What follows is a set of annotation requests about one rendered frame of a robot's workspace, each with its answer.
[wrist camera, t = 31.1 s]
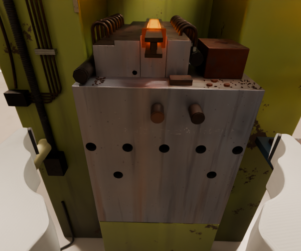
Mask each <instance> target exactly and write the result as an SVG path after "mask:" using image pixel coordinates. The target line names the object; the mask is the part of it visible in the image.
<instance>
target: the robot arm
mask: <svg viewBox="0 0 301 251"><path fill-rule="evenodd" d="M37 154H39V151H38V147H37V144H36V140H35V137H34V133H33V130H32V128H31V127H29V128H24V127H23V128H19V129H18V130H16V131H15V132H14V133H13V134H12V135H10V136H9V137H8V138H7V139H6V140H5V141H3V142H2V143H1V144H0V251H60V244H59V240H58V236H57V233H56V229H55V225H54V223H53V220H52V218H51V215H50V213H49V210H48V208H47V205H46V203H45V200H44V198H43V197H42V196H41V195H39V194H37V193H36V191H37V189H38V186H39V184H40V182H41V180H40V177H39V175H38V172H37V169H36V167H35V164H34V160H35V158H36V155H37ZM268 160H270V161H271V164H272V166H273V168H274V170H273V172H272V174H271V176H270V178H269V180H268V182H267V184H266V189H267V191H268V193H269V196H270V200H268V201H266V202H265V203H264V205H263V207H262V209H261V211H260V213H259V215H258V217H257V220H256V222H255V224H254V226H253V228H252V230H251V232H250V236H249V239H248V243H247V246H246V250H245V251H301V144H300V143H299V142H297V141H296V140H295V139H294V138H293V137H292V136H290V135H288V134H280V133H277V134H276V136H275V138H274V141H273V144H272V148H271V151H270V154H269V157H268Z"/></svg>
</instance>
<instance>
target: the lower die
mask: <svg viewBox="0 0 301 251"><path fill-rule="evenodd" d="M149 19H150V18H147V19H146V21H133V22H132V23H131V24H125V25H123V26H121V28H118V30H116V32H113V35H110V34H109V38H106V36H104V37H103V38H102V39H100V40H99V41H97V42H96V43H95V44H93V53H94V61H95V69H96V76H101V77H152V78H165V77H166V78H169V75H187V74H188V65H189V57H190V48H191V40H190V39H189V38H188V37H187V36H186V34H185V33H184V32H183V34H182V36H179V35H178V34H179V33H177V32H176V31H177V30H175V28H173V26H172V24H171V23H170V21H162V20H161V19H159V23H160V28H166V40H165V48H161V49H162V58H145V50H146V48H142V28H147V27H148V23H149ZM134 70H136V71H137V74H136V75H133V71H134Z"/></svg>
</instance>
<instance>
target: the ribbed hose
mask: <svg viewBox="0 0 301 251"><path fill-rule="evenodd" d="M2 1H3V4H4V6H5V9H6V13H7V16H8V18H9V19H8V20H9V23H10V25H11V26H10V27H11V29H12V32H13V34H14V35H13V36H14V38H15V40H16V41H15V42H16V44H17V45H16V46H17V48H18V50H19V51H18V52H19V54H20V56H21V61H22V64H23V67H24V70H25V73H26V76H27V80H28V83H29V86H30V89H31V92H32V95H33V99H34V103H35V106H36V109H37V112H38V115H39V118H40V121H41V124H42V128H43V130H44V134H45V137H46V140H47V142H48V143H49V144H50V145H51V148H52V149H51V151H50V152H49V154H48V155H47V156H46V158H45V159H44V161H43V163H44V166H45V168H46V171H47V174H48V176H64V175H65V173H66V171H67V169H68V166H67V162H66V158H65V155H64V151H57V148H56V145H55V141H54V138H53V135H52V131H51V128H50V124H49V121H48V117H47V114H46V110H45V108H44V104H42V102H43V101H41V99H42V98H41V97H40V96H41V95H40V94H39V93H40V90H39V87H38V83H37V80H36V77H35V73H34V70H33V67H32V63H31V60H30V56H29V54H28V50H27V46H26V43H25V40H24V36H23V32H22V30H21V28H20V27H21V26H20V23H19V19H18V17H17V12H16V10H15V5H14V3H13V0H2Z"/></svg>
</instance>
